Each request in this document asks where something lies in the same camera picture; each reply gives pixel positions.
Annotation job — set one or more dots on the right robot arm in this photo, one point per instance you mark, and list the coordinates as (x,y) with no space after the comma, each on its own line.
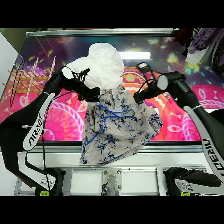
(203,123)

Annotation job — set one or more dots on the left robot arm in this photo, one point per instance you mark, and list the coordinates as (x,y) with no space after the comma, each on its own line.
(20,120)

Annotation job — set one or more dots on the heap of clothes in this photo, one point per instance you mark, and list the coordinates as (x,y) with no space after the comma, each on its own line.
(203,43)

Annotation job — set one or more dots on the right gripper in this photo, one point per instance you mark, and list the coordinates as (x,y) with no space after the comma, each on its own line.
(145,94)

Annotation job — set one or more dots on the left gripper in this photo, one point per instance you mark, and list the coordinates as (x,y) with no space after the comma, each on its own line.
(89,94)

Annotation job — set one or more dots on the grey shirt with blue print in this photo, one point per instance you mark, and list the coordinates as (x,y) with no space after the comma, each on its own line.
(116,130)

